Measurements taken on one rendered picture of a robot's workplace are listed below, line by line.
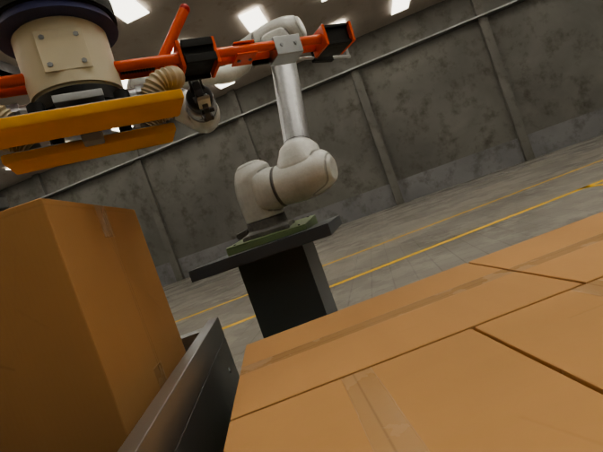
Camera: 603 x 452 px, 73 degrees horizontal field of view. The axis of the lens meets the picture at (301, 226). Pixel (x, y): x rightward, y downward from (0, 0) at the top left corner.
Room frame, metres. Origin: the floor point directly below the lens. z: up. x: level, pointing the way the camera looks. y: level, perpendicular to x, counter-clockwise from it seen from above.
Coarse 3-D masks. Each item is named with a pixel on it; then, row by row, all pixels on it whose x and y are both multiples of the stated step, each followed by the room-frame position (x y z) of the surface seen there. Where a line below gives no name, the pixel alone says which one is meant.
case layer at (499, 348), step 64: (512, 256) 0.94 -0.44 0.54; (576, 256) 0.79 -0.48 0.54; (320, 320) 0.98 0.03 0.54; (384, 320) 0.81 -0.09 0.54; (448, 320) 0.69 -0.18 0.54; (512, 320) 0.60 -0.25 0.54; (576, 320) 0.54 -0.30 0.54; (256, 384) 0.72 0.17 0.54; (320, 384) 0.62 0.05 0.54; (384, 384) 0.55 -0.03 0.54; (448, 384) 0.49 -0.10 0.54; (512, 384) 0.44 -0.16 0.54; (576, 384) 0.41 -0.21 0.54; (256, 448) 0.50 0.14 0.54; (320, 448) 0.45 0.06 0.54; (384, 448) 0.41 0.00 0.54; (448, 448) 0.38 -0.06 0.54; (512, 448) 0.35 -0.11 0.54; (576, 448) 0.32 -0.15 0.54
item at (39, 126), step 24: (120, 96) 0.75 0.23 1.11; (144, 96) 0.73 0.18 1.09; (168, 96) 0.74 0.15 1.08; (0, 120) 0.64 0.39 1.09; (24, 120) 0.66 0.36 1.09; (48, 120) 0.67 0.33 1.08; (72, 120) 0.69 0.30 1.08; (96, 120) 0.73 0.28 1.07; (120, 120) 0.76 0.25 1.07; (144, 120) 0.80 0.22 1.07; (0, 144) 0.70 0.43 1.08; (24, 144) 0.73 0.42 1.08
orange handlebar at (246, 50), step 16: (224, 48) 0.91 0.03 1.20; (240, 48) 0.92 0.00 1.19; (256, 48) 0.94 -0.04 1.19; (272, 48) 0.96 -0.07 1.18; (304, 48) 1.03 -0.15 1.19; (128, 64) 0.83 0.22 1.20; (144, 64) 0.85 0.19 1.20; (160, 64) 0.86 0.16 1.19; (176, 64) 0.88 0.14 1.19; (224, 64) 0.96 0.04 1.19; (240, 64) 0.97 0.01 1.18; (0, 80) 0.75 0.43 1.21; (16, 80) 0.76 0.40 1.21; (0, 96) 0.79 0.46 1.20
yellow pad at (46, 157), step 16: (128, 128) 0.93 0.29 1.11; (144, 128) 0.90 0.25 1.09; (160, 128) 0.91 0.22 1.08; (64, 144) 0.84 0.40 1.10; (80, 144) 0.85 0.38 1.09; (112, 144) 0.89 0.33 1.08; (128, 144) 0.93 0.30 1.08; (144, 144) 0.96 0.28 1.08; (16, 160) 0.81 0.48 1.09; (32, 160) 0.83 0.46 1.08; (48, 160) 0.86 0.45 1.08; (64, 160) 0.89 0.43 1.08; (80, 160) 0.92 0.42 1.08
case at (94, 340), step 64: (0, 256) 0.60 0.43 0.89; (64, 256) 0.61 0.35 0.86; (128, 256) 0.85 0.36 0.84; (0, 320) 0.60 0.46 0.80; (64, 320) 0.60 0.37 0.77; (128, 320) 0.74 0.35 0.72; (0, 384) 0.59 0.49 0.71; (64, 384) 0.60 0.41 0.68; (128, 384) 0.66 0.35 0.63; (0, 448) 0.59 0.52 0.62; (64, 448) 0.60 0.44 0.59
